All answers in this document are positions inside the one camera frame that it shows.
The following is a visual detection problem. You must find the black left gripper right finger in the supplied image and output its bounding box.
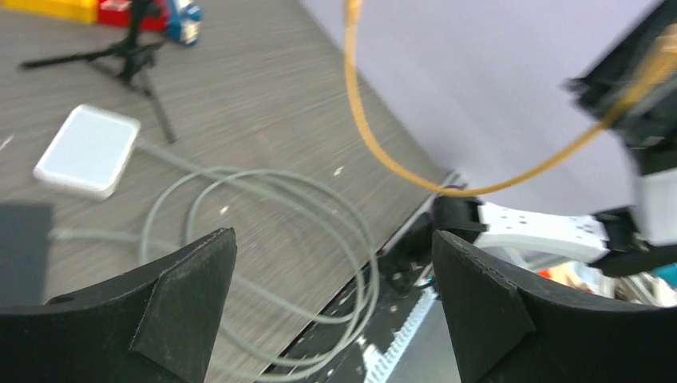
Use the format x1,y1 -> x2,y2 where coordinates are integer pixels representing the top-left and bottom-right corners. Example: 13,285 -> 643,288
432,231 -> 676,383

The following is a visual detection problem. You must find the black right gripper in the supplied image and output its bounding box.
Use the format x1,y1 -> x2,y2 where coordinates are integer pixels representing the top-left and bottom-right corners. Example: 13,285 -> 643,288
565,1 -> 676,154

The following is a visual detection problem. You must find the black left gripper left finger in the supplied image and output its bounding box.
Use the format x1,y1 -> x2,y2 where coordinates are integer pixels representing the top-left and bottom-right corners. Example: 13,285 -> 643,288
1,228 -> 237,382

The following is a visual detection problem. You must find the yellow ethernet patch cable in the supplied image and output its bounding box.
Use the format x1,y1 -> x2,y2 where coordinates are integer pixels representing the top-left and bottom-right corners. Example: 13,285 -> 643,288
342,0 -> 677,198

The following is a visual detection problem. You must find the grey ethernet cable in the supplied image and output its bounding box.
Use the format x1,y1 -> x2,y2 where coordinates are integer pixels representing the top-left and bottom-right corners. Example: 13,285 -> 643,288
47,137 -> 382,383

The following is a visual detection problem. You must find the black network switch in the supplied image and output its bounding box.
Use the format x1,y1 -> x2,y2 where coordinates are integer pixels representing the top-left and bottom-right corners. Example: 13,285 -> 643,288
1,203 -> 53,307

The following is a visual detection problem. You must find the white network switch box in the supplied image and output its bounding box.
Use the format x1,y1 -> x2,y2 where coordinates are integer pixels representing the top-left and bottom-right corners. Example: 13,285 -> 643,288
33,104 -> 141,201

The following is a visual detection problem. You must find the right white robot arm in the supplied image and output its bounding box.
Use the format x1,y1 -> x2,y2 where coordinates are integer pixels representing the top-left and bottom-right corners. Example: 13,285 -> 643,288
432,1 -> 676,278

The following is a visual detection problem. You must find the black microphone tripod stand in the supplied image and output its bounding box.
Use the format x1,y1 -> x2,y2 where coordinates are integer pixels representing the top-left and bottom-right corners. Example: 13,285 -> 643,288
18,0 -> 177,144

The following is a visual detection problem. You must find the colourful toy block vehicle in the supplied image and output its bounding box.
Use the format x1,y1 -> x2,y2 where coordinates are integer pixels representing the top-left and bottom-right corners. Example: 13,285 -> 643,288
1,0 -> 202,46

